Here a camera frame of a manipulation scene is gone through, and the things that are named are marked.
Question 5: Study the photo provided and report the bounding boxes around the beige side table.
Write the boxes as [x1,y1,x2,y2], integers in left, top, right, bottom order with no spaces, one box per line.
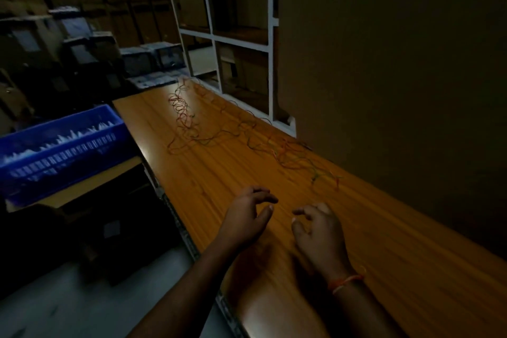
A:
[6,156,143,213]

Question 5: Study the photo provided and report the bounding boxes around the person's right hand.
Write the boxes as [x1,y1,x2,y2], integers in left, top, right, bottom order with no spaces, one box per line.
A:
[291,203,354,276]

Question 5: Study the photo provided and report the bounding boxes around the tangle of coloured thin wires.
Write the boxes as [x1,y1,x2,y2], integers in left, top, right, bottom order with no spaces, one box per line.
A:
[166,77,343,191]

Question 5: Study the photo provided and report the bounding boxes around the dark cardboard box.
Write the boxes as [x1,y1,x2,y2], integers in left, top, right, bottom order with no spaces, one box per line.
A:
[59,163,179,287]

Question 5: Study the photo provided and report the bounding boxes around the large brown cardboard sheet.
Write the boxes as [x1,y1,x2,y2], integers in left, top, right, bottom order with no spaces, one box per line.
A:
[277,0,507,260]

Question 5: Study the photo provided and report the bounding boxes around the orange thread wristband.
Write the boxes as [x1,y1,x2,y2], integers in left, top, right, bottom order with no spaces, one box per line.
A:
[328,266,366,295]

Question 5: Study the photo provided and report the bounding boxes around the white parts in crate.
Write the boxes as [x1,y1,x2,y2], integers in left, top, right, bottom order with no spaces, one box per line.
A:
[3,121,119,164]

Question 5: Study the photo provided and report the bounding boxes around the stack of grey printed boxes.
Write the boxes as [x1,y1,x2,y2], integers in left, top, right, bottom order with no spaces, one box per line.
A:
[0,7,191,93]

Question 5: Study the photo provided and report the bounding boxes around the blue plastic crate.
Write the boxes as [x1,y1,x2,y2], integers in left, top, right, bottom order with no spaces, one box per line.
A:
[0,104,137,208]

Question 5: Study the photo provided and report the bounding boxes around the white shelving unit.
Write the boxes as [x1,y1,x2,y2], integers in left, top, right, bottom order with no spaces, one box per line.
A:
[162,0,297,138]

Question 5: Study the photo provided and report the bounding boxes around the person's left hand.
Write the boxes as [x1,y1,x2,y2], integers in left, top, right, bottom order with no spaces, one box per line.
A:
[214,186,279,254]

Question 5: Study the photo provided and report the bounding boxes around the person's right forearm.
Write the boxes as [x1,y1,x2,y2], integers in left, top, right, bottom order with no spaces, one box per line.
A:
[328,270,409,338]

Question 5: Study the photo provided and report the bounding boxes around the person's left forearm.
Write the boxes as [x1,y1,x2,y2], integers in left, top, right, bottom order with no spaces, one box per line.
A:
[128,240,240,338]

